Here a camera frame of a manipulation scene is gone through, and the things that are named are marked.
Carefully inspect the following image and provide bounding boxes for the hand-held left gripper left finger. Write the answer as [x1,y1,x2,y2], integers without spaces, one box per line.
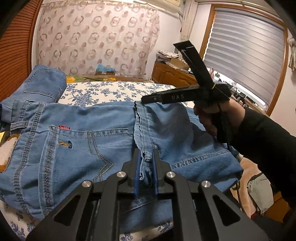
[26,148,142,241]

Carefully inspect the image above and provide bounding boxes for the open cardboard box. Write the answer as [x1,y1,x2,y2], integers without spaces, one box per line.
[170,57,190,70]

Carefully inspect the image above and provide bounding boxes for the person's right forearm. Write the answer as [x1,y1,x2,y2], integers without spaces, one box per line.
[231,107,296,210]

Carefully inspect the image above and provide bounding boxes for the blue jeans pants plain pocket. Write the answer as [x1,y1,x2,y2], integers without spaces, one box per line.
[0,64,67,123]

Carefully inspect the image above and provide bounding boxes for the beige tied curtain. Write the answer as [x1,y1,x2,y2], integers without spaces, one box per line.
[180,0,197,42]

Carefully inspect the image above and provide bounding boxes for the grey cloth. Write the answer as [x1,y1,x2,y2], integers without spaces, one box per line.
[246,173,281,210]

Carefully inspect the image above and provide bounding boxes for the light blue jeans pants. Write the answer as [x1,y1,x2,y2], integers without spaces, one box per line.
[0,100,243,232]

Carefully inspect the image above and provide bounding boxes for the wooden louvered wardrobe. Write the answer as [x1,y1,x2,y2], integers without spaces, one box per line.
[0,0,44,100]

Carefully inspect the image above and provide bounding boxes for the colourful floral blanket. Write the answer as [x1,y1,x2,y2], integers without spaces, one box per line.
[0,74,266,186]

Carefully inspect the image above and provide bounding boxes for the wooden side cabinet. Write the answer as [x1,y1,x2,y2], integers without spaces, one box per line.
[151,60,200,87]

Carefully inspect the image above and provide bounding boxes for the white air conditioner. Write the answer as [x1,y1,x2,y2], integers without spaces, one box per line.
[134,0,186,14]

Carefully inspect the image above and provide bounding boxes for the circle patterned hanging cloth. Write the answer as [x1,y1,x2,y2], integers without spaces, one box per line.
[36,0,160,78]

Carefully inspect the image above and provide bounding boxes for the black cable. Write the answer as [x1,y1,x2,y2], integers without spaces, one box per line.
[227,142,247,212]

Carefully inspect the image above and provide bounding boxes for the grey striped window blind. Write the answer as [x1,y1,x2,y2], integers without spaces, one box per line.
[203,7,285,105]

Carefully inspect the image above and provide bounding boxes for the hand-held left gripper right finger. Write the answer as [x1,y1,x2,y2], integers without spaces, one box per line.
[151,148,270,241]

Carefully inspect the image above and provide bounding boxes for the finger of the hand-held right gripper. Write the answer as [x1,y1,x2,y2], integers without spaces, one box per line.
[141,84,210,105]

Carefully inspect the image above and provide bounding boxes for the stack of folded cloths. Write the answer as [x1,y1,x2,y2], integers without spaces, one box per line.
[156,49,180,62]

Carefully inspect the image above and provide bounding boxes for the person's right hand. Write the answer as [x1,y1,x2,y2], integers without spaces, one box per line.
[193,99,246,140]

